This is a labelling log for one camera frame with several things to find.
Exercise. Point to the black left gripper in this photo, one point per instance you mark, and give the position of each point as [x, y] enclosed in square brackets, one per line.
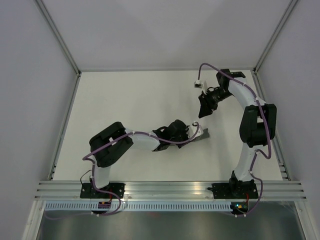
[185, 133]

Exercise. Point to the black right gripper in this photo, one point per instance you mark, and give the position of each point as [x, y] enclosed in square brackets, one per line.
[206, 104]

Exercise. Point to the grey cloth napkin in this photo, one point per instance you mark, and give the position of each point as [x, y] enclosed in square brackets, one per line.
[203, 135]

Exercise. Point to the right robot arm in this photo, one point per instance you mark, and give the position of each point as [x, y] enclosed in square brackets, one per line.
[257, 130]

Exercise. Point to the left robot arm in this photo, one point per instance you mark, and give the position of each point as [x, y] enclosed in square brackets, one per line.
[109, 145]

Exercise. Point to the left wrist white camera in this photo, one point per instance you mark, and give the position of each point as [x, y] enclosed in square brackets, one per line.
[195, 130]

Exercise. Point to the wrist white camera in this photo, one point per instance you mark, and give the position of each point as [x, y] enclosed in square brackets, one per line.
[195, 130]
[201, 84]

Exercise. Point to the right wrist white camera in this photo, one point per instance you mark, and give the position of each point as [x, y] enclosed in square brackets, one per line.
[201, 84]

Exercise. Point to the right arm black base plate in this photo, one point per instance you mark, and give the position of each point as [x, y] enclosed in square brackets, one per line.
[234, 191]

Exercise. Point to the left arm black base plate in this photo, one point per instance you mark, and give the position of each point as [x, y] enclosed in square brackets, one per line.
[110, 191]

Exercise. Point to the right aluminium frame post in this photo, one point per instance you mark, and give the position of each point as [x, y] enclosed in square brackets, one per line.
[275, 34]

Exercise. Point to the aluminium frame post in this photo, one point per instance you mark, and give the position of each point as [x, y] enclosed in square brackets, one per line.
[275, 34]
[40, 4]

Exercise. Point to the aluminium front rail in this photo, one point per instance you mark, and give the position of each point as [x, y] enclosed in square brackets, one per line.
[277, 191]

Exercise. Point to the white slotted cable duct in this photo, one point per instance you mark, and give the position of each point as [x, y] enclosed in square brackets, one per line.
[143, 206]

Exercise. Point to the left aluminium frame post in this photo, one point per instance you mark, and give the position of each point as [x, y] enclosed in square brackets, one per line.
[40, 4]

